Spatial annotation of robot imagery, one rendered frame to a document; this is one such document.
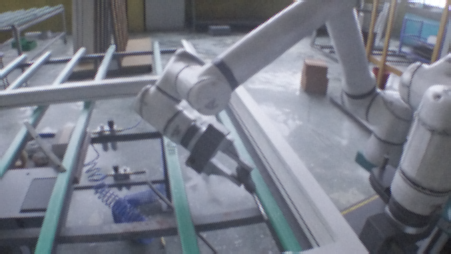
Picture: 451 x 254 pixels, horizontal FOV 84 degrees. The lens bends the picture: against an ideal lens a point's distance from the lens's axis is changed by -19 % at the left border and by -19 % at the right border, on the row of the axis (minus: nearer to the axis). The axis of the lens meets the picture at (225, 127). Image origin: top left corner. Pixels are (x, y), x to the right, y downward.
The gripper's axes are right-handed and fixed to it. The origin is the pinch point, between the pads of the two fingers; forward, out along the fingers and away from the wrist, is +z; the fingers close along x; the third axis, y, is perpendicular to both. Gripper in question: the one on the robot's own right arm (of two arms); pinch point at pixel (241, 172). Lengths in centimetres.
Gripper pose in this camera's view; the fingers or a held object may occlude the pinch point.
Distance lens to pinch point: 77.6
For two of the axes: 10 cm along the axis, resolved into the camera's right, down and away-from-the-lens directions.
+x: 5.2, -8.0, -3.0
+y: -3.0, 1.6, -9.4
